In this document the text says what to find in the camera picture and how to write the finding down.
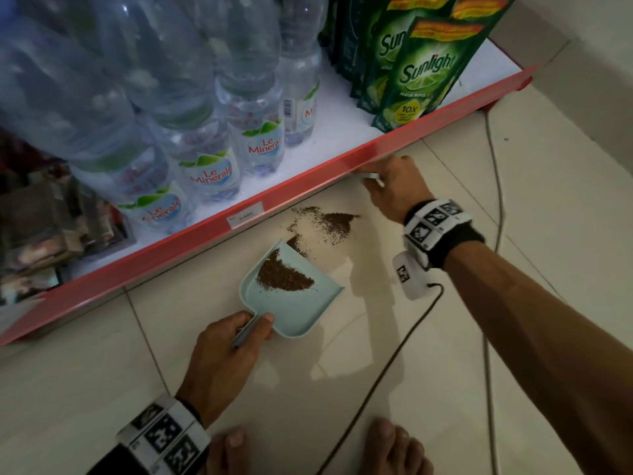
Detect person's left hand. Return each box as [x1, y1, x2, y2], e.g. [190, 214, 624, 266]
[175, 311, 276, 429]

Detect person's right hand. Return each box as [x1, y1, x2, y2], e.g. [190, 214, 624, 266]
[355, 155, 435, 226]

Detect light blue plastic dustpan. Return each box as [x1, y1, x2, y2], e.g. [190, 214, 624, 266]
[232, 238, 346, 348]

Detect brown granules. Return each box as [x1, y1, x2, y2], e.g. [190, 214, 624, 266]
[256, 206, 361, 292]

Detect red edged store shelf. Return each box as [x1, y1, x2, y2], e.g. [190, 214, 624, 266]
[0, 0, 540, 348]

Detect person's right forearm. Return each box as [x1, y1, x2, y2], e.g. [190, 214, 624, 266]
[443, 241, 633, 475]

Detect person's right foot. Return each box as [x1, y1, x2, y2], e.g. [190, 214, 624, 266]
[359, 418, 435, 475]

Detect black right wristband with markers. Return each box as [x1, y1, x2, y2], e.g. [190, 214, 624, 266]
[403, 198, 485, 270]

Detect black wristband with markers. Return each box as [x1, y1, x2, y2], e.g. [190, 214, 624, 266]
[86, 394, 212, 475]
[403, 198, 485, 270]

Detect black left wristband with markers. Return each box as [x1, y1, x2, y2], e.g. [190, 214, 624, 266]
[86, 394, 212, 475]

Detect stack of dark green pouches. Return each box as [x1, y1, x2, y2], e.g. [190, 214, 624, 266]
[318, 0, 518, 134]

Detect pile of small brown packets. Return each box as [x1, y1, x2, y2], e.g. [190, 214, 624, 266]
[0, 138, 135, 307]

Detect stack of clear water bottles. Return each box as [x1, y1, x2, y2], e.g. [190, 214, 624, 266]
[0, 0, 330, 236]

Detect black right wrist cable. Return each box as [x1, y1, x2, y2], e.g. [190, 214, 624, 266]
[316, 283, 445, 475]

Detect grey floor cable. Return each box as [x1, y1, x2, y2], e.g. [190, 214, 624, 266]
[482, 111, 505, 475]

